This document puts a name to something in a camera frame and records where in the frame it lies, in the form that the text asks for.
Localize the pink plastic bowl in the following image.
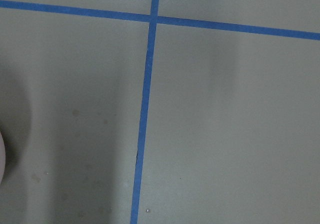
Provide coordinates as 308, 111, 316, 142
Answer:
0, 134, 6, 183

